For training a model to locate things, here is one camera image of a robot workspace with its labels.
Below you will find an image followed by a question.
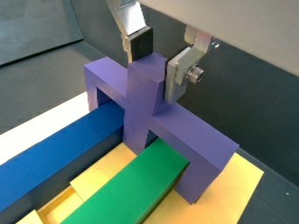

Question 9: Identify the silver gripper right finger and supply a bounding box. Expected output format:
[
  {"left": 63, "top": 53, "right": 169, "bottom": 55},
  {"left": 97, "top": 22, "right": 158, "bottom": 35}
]
[{"left": 165, "top": 25, "right": 213, "bottom": 104}]

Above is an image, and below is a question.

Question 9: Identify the green long bar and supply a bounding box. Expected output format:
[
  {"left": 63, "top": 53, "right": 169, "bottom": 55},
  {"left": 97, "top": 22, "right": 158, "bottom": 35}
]
[{"left": 62, "top": 138, "right": 190, "bottom": 224}]

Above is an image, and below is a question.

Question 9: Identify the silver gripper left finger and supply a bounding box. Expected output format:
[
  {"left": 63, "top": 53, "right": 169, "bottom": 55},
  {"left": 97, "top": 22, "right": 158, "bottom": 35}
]
[{"left": 107, "top": 0, "right": 154, "bottom": 62}]

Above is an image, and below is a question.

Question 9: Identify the purple E-shaped block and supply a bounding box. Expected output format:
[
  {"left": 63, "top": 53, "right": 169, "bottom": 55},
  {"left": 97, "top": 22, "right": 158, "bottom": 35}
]
[{"left": 85, "top": 53, "right": 239, "bottom": 203}]

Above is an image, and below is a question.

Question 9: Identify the blue long bar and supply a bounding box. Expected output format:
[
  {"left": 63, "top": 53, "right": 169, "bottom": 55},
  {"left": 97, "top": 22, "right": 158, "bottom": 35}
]
[{"left": 0, "top": 101, "right": 125, "bottom": 224}]

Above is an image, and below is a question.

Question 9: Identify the yellow slotted board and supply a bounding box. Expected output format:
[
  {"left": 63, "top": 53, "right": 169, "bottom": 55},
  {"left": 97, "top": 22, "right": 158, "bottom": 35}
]
[{"left": 0, "top": 94, "right": 265, "bottom": 224}]

